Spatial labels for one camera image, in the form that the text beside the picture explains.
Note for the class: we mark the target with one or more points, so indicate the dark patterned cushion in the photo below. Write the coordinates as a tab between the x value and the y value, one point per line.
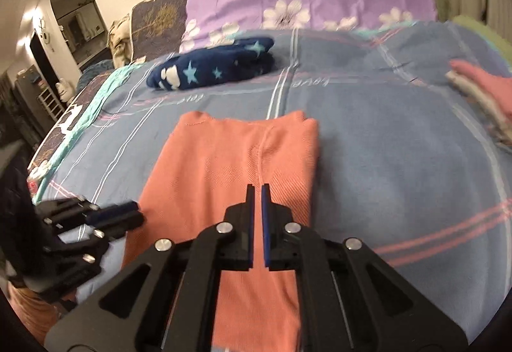
160	24

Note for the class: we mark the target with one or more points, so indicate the dark cabinet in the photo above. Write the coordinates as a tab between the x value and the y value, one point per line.
30	92

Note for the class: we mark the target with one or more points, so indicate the navy star print cloth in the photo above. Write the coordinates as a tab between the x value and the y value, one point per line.
208	68

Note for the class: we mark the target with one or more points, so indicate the arched doorway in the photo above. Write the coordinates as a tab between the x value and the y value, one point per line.
72	8

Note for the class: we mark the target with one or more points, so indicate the green cloth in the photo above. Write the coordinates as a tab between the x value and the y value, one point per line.
480	30

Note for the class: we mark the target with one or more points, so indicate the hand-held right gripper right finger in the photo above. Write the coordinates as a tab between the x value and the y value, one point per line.
265	232

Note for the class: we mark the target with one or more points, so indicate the person's left forearm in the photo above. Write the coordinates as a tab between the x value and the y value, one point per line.
32	312

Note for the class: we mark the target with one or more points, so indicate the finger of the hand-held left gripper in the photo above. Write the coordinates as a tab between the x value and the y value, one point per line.
112	213
86	246

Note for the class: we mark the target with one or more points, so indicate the pink striped folded clothes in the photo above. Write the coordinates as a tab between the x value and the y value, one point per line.
488	88

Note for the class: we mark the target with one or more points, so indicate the teal cloth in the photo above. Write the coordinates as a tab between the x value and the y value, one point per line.
96	104

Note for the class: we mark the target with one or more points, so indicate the orange knit shirt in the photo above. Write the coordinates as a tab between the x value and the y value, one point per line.
224	160

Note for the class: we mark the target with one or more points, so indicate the blue plaid bedsheet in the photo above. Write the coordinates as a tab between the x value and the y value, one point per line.
380	144

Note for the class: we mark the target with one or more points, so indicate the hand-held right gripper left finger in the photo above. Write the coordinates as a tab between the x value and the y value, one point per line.
251	232

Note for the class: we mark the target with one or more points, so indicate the beige crumpled cloth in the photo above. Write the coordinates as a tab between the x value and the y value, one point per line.
120	40

